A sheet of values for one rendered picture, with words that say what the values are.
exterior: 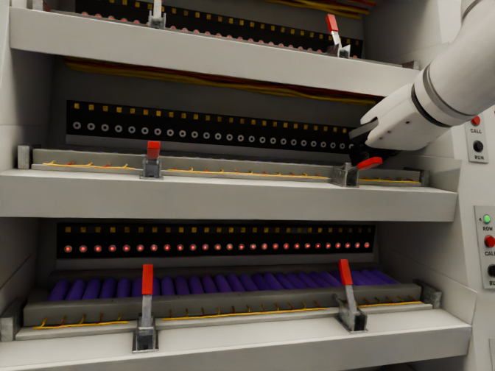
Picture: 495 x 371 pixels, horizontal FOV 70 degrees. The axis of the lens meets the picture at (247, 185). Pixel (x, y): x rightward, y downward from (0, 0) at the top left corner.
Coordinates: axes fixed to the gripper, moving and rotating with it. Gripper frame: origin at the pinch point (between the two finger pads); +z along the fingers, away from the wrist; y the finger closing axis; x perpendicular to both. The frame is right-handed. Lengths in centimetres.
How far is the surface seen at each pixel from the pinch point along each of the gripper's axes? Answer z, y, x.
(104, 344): 0.9, 39.0, 25.8
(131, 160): -1.7, 37.2, 4.4
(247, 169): -1.5, 21.6, 4.8
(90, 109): 7.0, 44.0, -8.1
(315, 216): -3.7, 13.3, 12.1
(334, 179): -2.9, 9.0, 6.3
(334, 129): 6.8, 1.0, -8.4
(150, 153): -9.8, 35.0, 7.3
